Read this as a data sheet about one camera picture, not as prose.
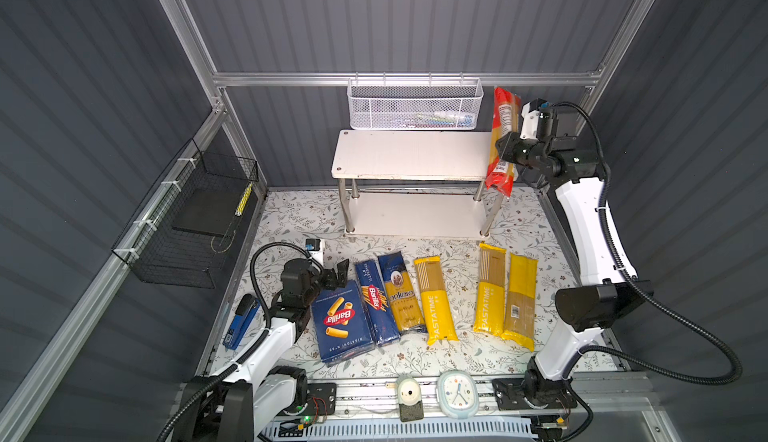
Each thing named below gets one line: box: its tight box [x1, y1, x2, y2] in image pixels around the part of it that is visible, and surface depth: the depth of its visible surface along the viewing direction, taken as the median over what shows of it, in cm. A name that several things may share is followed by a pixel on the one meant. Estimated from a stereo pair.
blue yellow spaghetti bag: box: [377, 251, 427, 334], surface depth 91 cm
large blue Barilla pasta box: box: [311, 280, 376, 367], surface depth 81 cm
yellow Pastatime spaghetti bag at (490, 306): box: [473, 243, 507, 335], surface depth 91 cm
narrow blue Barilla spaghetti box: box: [354, 259, 401, 347], surface depth 88 cm
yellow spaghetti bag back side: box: [501, 253, 539, 352], surface depth 89 cm
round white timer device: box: [397, 377, 424, 422], surface depth 69 cm
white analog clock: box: [436, 370, 480, 419], surface depth 74 cm
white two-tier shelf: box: [331, 129, 503, 239], surface depth 91 cm
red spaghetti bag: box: [485, 86, 522, 198], surface depth 74 cm
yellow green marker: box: [234, 183, 253, 217], surface depth 82 cm
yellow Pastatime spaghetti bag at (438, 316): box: [414, 255, 460, 346], surface depth 90 cm
